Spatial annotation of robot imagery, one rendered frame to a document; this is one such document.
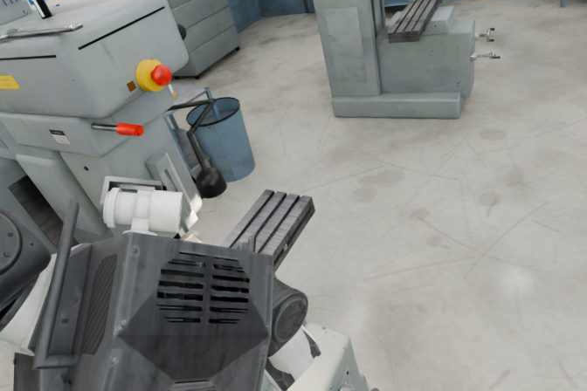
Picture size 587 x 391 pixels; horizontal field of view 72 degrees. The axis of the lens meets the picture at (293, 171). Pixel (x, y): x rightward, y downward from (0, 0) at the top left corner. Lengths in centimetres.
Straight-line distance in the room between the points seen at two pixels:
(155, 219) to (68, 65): 29
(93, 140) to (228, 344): 54
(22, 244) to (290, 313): 40
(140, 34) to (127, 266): 51
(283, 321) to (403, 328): 169
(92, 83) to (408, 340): 196
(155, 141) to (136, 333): 65
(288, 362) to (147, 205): 43
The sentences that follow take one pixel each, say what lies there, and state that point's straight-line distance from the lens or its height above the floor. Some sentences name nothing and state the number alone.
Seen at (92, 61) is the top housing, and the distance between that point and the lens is 79.
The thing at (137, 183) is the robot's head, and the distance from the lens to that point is 70.
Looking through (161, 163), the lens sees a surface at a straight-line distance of 100.
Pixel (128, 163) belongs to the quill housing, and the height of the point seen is 157.
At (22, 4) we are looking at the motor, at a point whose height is 191.
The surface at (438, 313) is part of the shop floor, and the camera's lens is 241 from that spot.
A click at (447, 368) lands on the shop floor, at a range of 226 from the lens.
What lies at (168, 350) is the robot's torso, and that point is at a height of 164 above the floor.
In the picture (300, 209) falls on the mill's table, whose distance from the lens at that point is 162.
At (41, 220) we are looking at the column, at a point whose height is 136.
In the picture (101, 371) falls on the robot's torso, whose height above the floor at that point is 167.
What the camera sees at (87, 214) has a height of 143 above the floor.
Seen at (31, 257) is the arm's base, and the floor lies 173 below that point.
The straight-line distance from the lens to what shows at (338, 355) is 144.
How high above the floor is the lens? 199
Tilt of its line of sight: 34 degrees down
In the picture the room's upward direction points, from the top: 16 degrees counter-clockwise
